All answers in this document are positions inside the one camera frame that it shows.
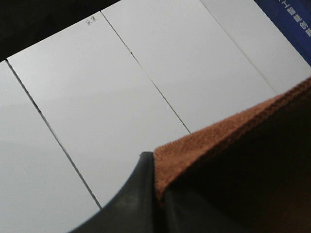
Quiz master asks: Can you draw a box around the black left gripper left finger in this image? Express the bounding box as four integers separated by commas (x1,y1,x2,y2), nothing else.
72,152,155,233

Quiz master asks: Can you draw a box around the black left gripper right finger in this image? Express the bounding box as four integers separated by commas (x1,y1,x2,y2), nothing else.
164,189,209,233

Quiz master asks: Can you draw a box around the brown terry towel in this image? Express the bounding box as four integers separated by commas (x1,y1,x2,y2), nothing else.
154,79,311,233

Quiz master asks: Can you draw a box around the blue printed banner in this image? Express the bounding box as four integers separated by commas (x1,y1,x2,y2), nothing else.
255,0,311,65

